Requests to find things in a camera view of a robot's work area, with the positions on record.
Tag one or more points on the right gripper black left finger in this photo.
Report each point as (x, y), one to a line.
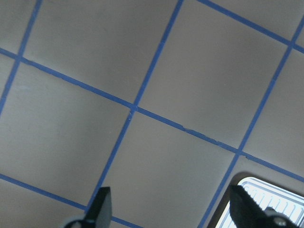
(99, 214)

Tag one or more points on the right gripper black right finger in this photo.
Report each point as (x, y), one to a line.
(244, 211)

